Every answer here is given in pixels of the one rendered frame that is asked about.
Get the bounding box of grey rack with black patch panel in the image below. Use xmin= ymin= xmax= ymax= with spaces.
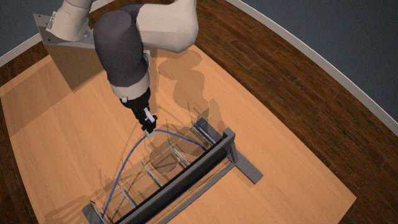
xmin=82 ymin=118 xmax=264 ymax=224

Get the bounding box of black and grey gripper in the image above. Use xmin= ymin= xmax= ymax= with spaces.
xmin=120 ymin=87 xmax=157 ymax=140

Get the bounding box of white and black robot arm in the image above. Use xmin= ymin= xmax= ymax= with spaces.
xmin=46 ymin=0 xmax=199 ymax=103

